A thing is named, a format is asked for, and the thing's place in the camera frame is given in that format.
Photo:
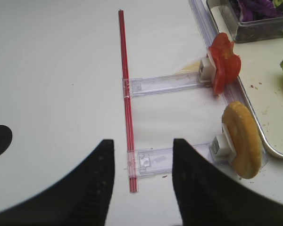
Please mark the red tomato slices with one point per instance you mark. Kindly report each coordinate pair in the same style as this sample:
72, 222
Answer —
228, 64

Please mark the white pusher block behind bun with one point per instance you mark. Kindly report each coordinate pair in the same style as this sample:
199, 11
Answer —
222, 149

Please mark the metal serving tray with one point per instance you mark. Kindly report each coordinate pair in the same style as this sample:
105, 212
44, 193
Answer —
261, 81

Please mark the pale bun bottom slice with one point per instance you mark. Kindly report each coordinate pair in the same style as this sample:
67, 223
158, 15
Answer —
245, 138

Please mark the clear plastic salad container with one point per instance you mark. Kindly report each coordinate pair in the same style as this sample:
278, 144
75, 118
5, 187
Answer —
241, 32

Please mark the purple cabbage shreds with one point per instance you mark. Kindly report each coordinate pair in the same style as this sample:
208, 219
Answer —
252, 10

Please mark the clear rail holding tomato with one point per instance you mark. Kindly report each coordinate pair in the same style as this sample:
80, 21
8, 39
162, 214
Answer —
137, 87

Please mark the clear rail holding bun bottom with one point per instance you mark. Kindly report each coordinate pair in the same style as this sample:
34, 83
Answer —
154, 161

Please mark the white pusher block behind tomato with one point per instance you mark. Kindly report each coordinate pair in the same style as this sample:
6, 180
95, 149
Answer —
207, 69

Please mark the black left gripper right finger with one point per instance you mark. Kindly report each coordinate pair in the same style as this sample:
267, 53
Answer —
208, 197

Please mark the red rod left side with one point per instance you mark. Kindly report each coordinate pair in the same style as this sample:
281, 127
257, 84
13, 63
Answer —
127, 101

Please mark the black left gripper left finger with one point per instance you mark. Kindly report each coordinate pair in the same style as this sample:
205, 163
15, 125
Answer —
81, 198

